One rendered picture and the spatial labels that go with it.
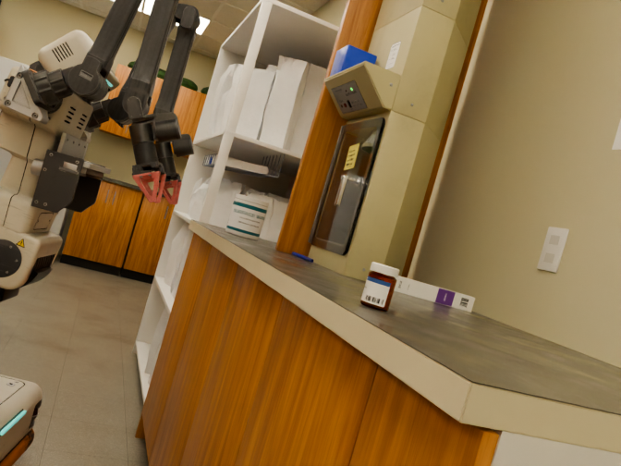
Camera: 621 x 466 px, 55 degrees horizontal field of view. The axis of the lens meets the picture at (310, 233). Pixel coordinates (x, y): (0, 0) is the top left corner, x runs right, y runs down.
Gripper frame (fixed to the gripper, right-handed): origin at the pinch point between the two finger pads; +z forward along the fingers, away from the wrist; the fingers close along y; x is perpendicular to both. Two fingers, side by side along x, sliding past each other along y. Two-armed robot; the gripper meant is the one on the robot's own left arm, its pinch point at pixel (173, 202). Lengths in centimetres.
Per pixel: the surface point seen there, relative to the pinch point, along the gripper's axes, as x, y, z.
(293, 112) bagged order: -55, 82, -35
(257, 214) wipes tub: -27.2, 18.3, 9.3
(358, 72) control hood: -60, -39, -25
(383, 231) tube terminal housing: -59, -41, 20
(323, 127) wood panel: -53, -7, -15
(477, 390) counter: -40, -150, 27
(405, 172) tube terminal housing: -68, -40, 5
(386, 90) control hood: -66, -43, -18
